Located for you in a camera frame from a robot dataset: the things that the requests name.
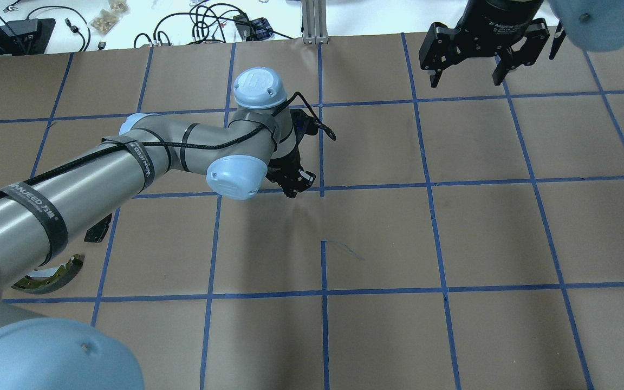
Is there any black brake pad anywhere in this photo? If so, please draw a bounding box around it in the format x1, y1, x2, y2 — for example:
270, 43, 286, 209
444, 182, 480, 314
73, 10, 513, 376
83, 214, 113, 243

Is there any aluminium frame post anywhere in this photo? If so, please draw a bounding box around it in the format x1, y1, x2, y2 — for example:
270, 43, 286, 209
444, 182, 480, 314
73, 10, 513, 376
300, 0, 329, 44

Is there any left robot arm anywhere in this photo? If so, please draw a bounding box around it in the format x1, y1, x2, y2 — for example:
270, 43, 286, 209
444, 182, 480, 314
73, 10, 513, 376
0, 67, 336, 389

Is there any brass brake shoe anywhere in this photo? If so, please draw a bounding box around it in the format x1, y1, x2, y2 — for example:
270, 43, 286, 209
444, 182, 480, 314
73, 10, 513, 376
11, 253, 85, 295

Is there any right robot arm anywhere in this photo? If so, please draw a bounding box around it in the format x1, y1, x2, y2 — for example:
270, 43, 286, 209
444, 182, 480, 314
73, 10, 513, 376
418, 1, 624, 87

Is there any bag of small parts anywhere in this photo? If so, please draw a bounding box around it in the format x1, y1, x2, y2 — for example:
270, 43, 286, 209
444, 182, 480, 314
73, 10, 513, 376
88, 1, 129, 36

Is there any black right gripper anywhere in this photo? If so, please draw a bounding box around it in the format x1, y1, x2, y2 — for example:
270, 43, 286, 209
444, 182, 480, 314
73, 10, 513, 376
419, 1, 550, 88

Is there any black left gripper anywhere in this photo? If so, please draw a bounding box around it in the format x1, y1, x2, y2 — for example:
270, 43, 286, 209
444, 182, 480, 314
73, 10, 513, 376
266, 109, 317, 198

